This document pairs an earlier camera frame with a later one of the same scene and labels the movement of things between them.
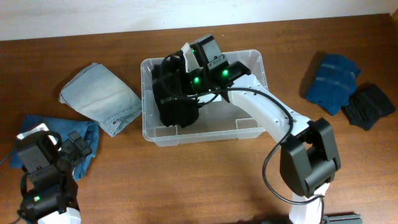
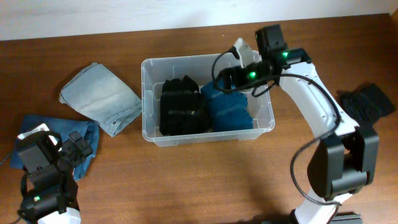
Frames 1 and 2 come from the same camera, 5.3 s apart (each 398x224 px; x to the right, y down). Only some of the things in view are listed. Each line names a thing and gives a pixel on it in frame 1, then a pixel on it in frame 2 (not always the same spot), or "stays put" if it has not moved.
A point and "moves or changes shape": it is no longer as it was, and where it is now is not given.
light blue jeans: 98,94 stays put
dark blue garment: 333,81 -> 228,109
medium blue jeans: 88,130 stays put
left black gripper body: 74,152 stays put
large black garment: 176,106 moves or changes shape
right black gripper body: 196,79 -> 244,76
